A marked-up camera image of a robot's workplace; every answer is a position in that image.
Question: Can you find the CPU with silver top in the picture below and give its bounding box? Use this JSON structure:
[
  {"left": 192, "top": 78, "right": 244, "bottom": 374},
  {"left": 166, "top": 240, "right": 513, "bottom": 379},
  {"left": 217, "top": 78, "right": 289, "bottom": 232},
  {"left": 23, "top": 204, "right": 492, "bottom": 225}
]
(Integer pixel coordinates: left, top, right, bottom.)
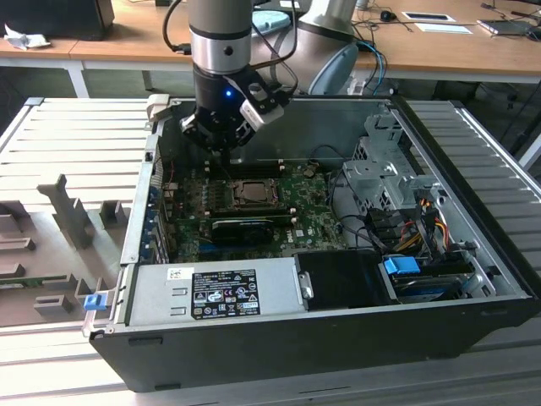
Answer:
[{"left": 238, "top": 182, "right": 274, "bottom": 202}]

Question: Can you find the metal socket cover frame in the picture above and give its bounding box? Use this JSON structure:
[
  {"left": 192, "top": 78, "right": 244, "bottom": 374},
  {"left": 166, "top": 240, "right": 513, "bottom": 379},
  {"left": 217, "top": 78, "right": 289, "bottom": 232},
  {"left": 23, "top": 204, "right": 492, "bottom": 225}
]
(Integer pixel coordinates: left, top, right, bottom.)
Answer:
[{"left": 230, "top": 179, "right": 282, "bottom": 208}]

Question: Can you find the RAM slot with white clips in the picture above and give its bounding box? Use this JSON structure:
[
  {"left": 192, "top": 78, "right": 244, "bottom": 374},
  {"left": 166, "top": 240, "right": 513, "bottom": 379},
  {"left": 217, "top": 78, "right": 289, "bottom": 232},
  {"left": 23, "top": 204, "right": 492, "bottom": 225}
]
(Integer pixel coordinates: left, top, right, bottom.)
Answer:
[
  {"left": 205, "top": 166, "right": 286, "bottom": 173},
  {"left": 205, "top": 157, "right": 284, "bottom": 165}
]

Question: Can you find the CPU socket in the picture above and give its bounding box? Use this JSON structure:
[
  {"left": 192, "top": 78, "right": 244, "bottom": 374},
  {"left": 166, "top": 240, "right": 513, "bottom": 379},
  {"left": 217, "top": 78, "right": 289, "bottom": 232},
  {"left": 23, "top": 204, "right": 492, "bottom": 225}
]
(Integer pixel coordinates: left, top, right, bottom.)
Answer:
[{"left": 226, "top": 177, "right": 287, "bottom": 211}]

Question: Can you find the blue expansion slot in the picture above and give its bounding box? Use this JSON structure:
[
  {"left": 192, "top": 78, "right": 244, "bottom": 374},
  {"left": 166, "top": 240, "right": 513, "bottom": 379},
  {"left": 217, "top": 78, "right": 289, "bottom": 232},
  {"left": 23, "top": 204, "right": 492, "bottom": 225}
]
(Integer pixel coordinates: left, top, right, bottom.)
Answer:
[{"left": 197, "top": 239, "right": 238, "bottom": 255}]

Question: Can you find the black plastic cover box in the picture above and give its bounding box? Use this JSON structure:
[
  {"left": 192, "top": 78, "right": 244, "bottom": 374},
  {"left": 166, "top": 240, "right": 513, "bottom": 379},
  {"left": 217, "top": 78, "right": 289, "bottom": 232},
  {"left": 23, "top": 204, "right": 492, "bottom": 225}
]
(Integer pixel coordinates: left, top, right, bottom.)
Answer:
[{"left": 293, "top": 249, "right": 402, "bottom": 313}]

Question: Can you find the beige plastic case clip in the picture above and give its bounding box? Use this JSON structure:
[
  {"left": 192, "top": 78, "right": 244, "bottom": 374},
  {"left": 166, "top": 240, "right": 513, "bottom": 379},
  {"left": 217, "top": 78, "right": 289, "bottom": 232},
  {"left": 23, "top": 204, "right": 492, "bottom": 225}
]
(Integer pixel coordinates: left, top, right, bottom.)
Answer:
[{"left": 145, "top": 94, "right": 172, "bottom": 124}]

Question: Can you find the pale blue teach pendant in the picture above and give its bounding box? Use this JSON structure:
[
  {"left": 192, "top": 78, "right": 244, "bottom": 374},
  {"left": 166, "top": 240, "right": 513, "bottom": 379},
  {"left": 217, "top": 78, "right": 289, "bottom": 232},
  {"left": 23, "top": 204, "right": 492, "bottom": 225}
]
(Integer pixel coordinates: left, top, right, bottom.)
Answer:
[{"left": 251, "top": 8, "right": 295, "bottom": 37}]

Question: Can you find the wooden office desk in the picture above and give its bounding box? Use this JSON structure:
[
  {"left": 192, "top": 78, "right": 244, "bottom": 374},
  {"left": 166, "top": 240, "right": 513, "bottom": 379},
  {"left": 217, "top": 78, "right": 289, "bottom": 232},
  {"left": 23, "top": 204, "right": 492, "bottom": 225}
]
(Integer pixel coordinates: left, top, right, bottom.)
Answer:
[
  {"left": 69, "top": 0, "right": 541, "bottom": 92},
  {"left": 0, "top": 0, "right": 117, "bottom": 101}
]

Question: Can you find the green RAM stick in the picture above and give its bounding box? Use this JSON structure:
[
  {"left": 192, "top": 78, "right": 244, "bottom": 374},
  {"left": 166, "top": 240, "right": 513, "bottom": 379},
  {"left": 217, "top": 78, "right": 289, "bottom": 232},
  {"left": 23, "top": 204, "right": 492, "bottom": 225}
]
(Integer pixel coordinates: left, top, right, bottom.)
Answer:
[
  {"left": 0, "top": 274, "right": 71, "bottom": 289},
  {"left": 210, "top": 205, "right": 297, "bottom": 224}
]

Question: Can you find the black graphics card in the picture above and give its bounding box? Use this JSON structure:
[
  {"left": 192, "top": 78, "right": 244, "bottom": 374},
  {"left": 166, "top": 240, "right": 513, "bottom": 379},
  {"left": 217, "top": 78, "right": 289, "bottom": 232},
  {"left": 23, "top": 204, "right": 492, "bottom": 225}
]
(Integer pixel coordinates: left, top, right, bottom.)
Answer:
[{"left": 210, "top": 217, "right": 278, "bottom": 249}]

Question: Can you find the silver metal drive cage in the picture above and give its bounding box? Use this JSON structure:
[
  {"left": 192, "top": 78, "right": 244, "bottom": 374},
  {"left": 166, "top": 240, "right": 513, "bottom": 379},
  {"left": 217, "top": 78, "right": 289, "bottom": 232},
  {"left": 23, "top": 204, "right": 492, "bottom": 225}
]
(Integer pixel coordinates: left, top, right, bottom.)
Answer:
[{"left": 341, "top": 112, "right": 450, "bottom": 221}]

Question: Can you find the green motherboard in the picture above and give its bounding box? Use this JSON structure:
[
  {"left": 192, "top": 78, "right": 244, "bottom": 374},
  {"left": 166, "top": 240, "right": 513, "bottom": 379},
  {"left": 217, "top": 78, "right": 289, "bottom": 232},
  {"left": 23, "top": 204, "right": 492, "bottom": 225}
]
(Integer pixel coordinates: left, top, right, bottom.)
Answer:
[{"left": 162, "top": 167, "right": 352, "bottom": 263}]

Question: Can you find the black computer box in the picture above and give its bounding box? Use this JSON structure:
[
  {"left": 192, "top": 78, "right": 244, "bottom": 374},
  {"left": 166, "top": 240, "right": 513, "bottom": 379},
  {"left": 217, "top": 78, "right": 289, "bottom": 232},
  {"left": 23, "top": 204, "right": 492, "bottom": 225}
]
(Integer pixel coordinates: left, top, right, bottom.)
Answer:
[{"left": 0, "top": 0, "right": 116, "bottom": 42}]

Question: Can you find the grey parts rack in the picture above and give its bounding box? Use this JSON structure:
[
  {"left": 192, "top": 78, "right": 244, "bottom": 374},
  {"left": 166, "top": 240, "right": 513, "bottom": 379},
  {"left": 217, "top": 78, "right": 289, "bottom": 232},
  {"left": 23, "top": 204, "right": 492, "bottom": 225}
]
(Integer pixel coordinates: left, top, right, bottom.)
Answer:
[{"left": 0, "top": 173, "right": 130, "bottom": 327}]

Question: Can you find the crumpled white paper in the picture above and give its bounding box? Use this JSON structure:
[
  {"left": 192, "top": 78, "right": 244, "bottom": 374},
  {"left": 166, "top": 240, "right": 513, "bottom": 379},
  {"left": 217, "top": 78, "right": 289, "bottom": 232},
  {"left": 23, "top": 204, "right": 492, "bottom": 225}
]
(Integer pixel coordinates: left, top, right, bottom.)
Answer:
[{"left": 3, "top": 23, "right": 52, "bottom": 51}]

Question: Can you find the silver power supply unit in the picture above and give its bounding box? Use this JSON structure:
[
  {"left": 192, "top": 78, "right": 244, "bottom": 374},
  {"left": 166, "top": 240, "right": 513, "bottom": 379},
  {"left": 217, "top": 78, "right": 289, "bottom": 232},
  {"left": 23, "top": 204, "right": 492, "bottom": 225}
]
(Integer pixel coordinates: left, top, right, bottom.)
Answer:
[{"left": 125, "top": 256, "right": 306, "bottom": 327}]

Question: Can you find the black plastic connector block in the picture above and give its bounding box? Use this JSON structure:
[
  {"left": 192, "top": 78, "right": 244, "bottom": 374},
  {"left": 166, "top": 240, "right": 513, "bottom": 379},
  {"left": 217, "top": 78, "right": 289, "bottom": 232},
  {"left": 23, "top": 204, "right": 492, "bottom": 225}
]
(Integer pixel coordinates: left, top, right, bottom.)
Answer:
[{"left": 363, "top": 207, "right": 410, "bottom": 251}]

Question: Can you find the white framed desk port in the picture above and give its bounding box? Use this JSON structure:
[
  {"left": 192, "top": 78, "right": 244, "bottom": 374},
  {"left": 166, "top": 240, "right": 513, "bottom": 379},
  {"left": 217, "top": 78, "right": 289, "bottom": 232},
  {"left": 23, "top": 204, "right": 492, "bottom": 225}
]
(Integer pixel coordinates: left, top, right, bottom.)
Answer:
[{"left": 400, "top": 11, "right": 456, "bottom": 23}]

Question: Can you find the white desk port lid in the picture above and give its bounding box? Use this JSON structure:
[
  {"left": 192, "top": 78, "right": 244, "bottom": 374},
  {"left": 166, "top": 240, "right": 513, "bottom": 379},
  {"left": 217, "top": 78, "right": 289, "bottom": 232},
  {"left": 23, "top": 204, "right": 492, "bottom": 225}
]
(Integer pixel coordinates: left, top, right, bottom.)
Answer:
[{"left": 413, "top": 22, "right": 473, "bottom": 36}]

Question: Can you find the blue case latch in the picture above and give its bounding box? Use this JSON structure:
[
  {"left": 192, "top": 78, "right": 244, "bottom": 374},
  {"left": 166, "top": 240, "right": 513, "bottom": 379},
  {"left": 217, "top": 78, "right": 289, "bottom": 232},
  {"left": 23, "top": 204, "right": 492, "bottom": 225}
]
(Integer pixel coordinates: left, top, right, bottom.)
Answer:
[{"left": 83, "top": 294, "right": 107, "bottom": 313}]

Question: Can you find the blue disk carrier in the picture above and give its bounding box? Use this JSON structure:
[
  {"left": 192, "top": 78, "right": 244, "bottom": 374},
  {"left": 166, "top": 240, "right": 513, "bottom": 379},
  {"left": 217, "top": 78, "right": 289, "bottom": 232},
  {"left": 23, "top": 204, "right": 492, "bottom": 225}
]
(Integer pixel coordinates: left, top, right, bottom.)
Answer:
[{"left": 381, "top": 255, "right": 477, "bottom": 305}]

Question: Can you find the black open PC case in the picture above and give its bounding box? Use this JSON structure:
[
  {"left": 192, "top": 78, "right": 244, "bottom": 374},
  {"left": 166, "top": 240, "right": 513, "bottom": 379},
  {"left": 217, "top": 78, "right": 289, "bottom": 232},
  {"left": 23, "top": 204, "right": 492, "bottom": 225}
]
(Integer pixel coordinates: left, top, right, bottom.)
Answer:
[{"left": 82, "top": 95, "right": 540, "bottom": 392}]

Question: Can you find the dark tablet device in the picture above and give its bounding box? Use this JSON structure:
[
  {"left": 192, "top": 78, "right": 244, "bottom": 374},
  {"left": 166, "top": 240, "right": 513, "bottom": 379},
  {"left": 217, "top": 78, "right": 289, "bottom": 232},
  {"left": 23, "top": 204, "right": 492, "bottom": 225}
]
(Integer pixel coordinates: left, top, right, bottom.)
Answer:
[{"left": 476, "top": 18, "right": 538, "bottom": 38}]

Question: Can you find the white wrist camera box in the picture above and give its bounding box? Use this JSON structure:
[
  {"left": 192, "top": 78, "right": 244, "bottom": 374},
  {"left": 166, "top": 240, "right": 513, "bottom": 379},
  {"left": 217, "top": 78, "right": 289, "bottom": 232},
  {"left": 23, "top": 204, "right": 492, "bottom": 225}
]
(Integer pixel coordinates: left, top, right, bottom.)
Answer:
[{"left": 239, "top": 82, "right": 285, "bottom": 128}]

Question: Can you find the thin black cable loop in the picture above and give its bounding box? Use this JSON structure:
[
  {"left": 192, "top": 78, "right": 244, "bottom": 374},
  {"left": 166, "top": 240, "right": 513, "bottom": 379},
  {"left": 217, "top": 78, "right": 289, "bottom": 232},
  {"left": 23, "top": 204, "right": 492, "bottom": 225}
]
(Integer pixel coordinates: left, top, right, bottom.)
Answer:
[{"left": 311, "top": 145, "right": 342, "bottom": 164}]

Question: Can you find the blue cable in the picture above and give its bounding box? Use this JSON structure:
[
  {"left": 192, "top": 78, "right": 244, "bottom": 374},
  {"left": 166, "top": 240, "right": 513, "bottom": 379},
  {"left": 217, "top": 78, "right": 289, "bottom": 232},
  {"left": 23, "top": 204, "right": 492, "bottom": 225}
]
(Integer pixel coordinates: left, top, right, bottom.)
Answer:
[{"left": 358, "top": 40, "right": 388, "bottom": 94}]

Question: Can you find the thick black cable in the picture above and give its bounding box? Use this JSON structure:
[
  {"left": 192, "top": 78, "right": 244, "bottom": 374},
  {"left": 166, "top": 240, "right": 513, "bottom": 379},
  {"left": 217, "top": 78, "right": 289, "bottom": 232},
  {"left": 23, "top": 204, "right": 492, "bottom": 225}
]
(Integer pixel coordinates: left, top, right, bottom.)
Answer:
[{"left": 331, "top": 167, "right": 381, "bottom": 251}]

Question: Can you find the yellow orange wire bundle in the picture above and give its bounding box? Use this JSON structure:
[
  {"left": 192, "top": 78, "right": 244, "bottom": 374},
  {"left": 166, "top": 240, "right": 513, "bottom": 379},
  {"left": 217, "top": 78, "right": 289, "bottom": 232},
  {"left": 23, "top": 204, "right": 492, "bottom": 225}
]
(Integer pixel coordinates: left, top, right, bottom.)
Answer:
[{"left": 396, "top": 198, "right": 451, "bottom": 253}]

